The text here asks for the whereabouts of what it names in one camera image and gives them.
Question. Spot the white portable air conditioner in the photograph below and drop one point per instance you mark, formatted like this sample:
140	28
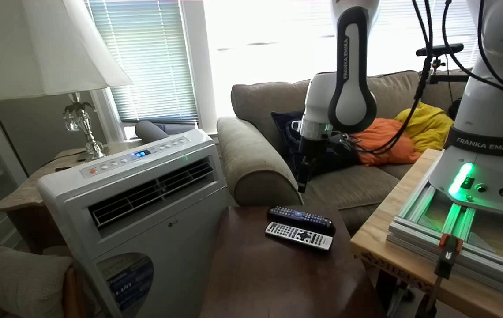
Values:
142	223

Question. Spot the white window blinds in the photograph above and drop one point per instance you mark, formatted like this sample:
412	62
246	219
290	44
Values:
147	39

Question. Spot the beige armchair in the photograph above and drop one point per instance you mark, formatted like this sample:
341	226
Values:
32	285

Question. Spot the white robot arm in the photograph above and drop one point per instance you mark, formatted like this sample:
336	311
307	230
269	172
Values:
479	120

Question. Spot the wooden lamp end table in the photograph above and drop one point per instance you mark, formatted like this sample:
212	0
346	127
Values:
32	187

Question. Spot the dark wooden side table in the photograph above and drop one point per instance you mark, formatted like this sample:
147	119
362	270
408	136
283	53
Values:
254	276

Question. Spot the white shade table lamp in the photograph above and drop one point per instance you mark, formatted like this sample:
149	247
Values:
53	48

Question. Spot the yellow pillow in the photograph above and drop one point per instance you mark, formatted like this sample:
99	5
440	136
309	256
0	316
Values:
427	126

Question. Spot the beige fabric sofa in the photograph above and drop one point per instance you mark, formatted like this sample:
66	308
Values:
258	161

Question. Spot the black camera on tripod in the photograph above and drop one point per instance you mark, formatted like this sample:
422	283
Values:
436	53

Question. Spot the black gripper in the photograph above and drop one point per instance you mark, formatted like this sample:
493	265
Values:
315	154

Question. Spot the navy blue pillow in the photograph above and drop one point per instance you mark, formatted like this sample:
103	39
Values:
288	134

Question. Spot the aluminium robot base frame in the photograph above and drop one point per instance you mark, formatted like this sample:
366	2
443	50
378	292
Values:
454	239

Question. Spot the light wooden robot table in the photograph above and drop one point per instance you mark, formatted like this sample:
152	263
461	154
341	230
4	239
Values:
392	247

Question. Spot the black remote control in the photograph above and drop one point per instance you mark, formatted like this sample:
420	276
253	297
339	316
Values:
302	219

